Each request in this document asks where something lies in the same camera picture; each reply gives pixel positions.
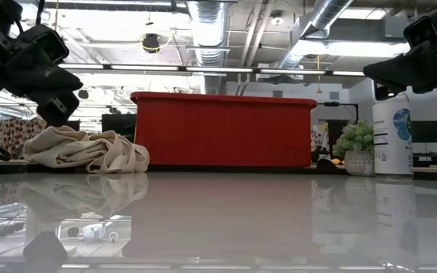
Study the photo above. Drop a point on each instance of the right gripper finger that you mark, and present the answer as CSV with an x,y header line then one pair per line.
x,y
397,70

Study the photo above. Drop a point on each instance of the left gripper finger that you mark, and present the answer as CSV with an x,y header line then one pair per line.
x,y
51,79
57,110

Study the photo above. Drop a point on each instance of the red plastic laundry bin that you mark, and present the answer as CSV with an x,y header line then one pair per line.
x,y
222,132

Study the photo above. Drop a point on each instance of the black box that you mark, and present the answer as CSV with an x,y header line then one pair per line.
x,y
118,123
73,125

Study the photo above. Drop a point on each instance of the brown patterned fabric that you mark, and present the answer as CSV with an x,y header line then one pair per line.
x,y
17,132

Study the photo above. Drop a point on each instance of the beige folded cloth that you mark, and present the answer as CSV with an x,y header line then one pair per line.
x,y
89,151

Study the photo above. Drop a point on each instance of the clear spray bottle black trigger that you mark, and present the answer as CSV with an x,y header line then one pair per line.
x,y
393,132

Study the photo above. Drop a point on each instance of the black computer monitor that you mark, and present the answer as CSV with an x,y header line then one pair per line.
x,y
429,130

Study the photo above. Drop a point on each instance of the green potted plant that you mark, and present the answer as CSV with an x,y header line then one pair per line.
x,y
357,140

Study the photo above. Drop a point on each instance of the black monitor stand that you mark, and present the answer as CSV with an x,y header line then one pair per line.
x,y
431,158

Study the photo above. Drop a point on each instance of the colourful patterned fabric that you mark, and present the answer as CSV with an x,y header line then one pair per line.
x,y
320,138

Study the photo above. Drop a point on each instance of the black rounded object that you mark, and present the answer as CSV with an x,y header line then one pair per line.
x,y
326,164

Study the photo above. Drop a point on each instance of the round ceiling detector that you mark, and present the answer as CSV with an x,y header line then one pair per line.
x,y
277,19

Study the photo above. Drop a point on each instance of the long ceiling light bar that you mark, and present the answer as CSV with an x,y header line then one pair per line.
x,y
218,69

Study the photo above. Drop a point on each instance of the silver spiral ventilation duct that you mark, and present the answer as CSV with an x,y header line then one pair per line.
x,y
324,15

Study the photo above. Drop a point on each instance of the black dome ceiling camera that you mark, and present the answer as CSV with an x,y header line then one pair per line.
x,y
151,42

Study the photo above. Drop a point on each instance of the silver ribbed ventilation duct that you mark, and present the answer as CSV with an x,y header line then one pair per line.
x,y
209,30

